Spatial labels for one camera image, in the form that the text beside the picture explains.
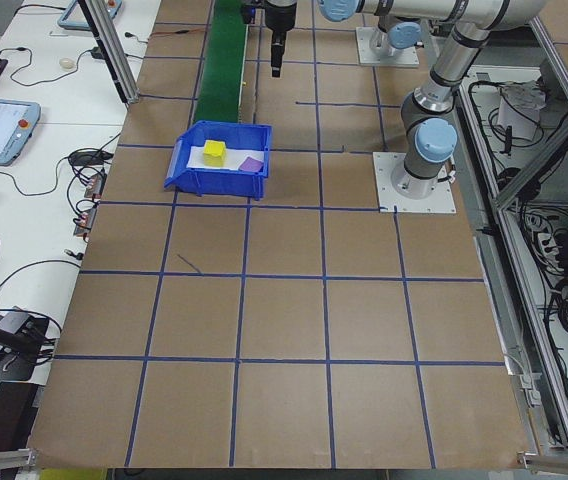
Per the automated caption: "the yellow block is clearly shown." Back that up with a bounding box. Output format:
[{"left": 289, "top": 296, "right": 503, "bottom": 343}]
[{"left": 201, "top": 140, "right": 228, "bottom": 168}]

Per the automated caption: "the green conveyor belt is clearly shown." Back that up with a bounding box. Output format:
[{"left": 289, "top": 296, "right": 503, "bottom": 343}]
[{"left": 193, "top": 0, "right": 250, "bottom": 124}]

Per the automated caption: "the white foam sheet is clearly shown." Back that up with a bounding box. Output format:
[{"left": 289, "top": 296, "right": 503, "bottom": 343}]
[{"left": 186, "top": 143, "right": 267, "bottom": 175}]

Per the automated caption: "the blue plastic storage bin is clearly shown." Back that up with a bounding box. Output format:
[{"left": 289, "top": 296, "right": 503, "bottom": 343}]
[{"left": 162, "top": 119, "right": 274, "bottom": 200}]

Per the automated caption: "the grey terminal module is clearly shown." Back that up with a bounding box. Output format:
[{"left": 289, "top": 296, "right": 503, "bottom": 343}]
[
  {"left": 72, "top": 204, "right": 98, "bottom": 241},
  {"left": 86, "top": 172, "right": 107, "bottom": 201}
]

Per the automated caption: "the white side desk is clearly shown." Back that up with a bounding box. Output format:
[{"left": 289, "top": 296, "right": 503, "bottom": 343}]
[{"left": 0, "top": 0, "right": 163, "bottom": 454}]

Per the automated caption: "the white power strip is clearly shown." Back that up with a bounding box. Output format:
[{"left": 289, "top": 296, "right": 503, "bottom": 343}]
[{"left": 531, "top": 214, "right": 560, "bottom": 271}]

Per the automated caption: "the small grey box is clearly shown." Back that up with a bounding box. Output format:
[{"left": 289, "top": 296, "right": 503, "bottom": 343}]
[{"left": 0, "top": 307, "right": 30, "bottom": 335}]

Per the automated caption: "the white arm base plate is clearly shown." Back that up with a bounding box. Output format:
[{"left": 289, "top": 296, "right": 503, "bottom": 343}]
[
  {"left": 372, "top": 151, "right": 458, "bottom": 215},
  {"left": 355, "top": 26, "right": 421, "bottom": 68}
]

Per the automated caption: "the red and black wire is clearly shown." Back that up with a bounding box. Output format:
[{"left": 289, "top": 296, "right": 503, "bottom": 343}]
[{"left": 149, "top": 27, "right": 211, "bottom": 40}]

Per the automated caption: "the aluminium extrusion post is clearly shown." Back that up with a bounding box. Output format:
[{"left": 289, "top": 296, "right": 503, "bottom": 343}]
[{"left": 77, "top": 0, "right": 140, "bottom": 105}]

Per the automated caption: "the black stand base plate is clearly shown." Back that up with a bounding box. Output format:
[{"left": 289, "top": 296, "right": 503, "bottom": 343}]
[{"left": 0, "top": 314, "right": 51, "bottom": 382}]

